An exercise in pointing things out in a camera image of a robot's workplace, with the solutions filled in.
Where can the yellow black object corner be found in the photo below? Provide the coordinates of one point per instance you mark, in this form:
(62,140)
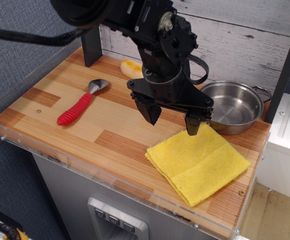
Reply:
(11,233)

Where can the white ribbed box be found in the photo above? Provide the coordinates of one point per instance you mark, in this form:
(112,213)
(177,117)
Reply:
(273,170)

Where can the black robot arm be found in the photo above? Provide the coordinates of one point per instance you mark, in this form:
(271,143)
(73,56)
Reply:
(165,43)

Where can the grey toy cabinet front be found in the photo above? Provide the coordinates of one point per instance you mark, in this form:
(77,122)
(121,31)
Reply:
(70,192)

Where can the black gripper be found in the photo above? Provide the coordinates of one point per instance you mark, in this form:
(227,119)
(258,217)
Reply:
(152,93)

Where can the yellow cloth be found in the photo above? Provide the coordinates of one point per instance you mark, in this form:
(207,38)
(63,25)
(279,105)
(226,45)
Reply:
(197,166)

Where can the silver metal pan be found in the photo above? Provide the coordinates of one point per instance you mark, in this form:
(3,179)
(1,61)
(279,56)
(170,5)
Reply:
(236,106)

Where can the clear acrylic table guard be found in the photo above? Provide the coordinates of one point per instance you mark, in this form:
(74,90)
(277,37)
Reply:
(111,137)

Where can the toy bread roll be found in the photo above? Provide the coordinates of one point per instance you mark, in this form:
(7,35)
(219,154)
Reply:
(131,69)

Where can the red handled metal spoon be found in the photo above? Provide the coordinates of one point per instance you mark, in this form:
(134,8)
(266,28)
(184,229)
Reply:
(76,110)

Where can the dark right shelf post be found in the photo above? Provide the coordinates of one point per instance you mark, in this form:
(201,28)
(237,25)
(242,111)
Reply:
(279,90)

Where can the dark left shelf post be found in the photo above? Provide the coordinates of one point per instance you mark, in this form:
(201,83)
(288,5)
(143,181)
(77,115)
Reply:
(91,43)

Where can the silver button panel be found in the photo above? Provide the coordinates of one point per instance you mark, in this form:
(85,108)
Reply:
(111,223)

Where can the dark shelf post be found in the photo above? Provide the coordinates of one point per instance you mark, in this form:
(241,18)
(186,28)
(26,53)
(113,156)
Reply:
(279,90)
(91,43)

